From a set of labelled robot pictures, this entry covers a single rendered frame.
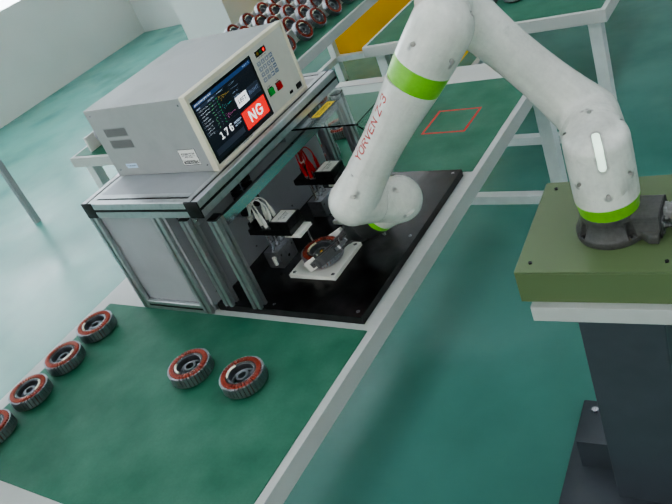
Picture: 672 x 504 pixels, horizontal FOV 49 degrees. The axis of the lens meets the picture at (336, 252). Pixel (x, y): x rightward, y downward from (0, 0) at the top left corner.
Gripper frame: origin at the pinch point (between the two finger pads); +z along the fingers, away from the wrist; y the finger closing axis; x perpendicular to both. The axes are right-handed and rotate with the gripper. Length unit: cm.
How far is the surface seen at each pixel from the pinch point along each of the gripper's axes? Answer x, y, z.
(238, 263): -14.0, 20.5, 1.0
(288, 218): -12.7, 1.4, -1.3
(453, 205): 16.6, -29.9, -17.7
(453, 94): 1, -98, 9
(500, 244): 64, -108, 50
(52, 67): -277, -359, 597
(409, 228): 11.7, -16.0, -13.5
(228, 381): 2.7, 45.7, -0.8
